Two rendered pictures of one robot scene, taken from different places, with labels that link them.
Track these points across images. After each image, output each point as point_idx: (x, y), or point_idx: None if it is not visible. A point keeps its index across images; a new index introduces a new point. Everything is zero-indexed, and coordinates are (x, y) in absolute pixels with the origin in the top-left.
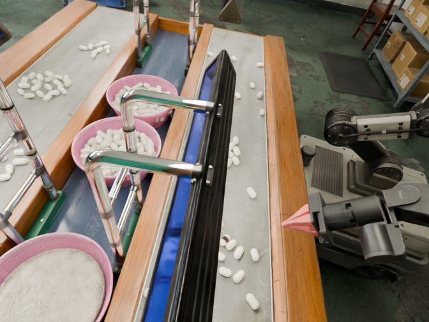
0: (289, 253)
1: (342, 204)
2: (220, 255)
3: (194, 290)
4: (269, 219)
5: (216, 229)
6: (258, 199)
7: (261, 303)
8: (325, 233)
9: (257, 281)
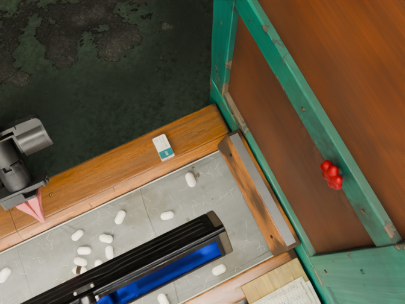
0: (58, 204)
1: (6, 175)
2: (97, 265)
3: (172, 244)
4: (27, 239)
5: (119, 260)
6: (8, 263)
7: (116, 209)
8: (43, 180)
9: (100, 221)
